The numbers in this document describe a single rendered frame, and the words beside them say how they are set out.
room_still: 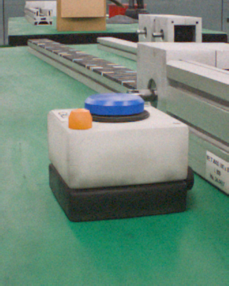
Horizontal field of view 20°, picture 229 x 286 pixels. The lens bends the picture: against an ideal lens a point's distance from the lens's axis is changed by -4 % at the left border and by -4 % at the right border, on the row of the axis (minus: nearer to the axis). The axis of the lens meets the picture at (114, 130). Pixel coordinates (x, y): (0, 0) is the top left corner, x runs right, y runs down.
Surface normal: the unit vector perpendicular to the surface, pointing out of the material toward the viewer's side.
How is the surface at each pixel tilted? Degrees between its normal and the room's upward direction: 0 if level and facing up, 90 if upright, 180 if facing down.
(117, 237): 0
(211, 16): 90
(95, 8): 68
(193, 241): 0
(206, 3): 90
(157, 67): 90
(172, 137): 90
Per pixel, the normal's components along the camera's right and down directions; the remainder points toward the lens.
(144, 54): -0.97, 0.05
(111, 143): 0.26, 0.20
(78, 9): 0.11, -0.17
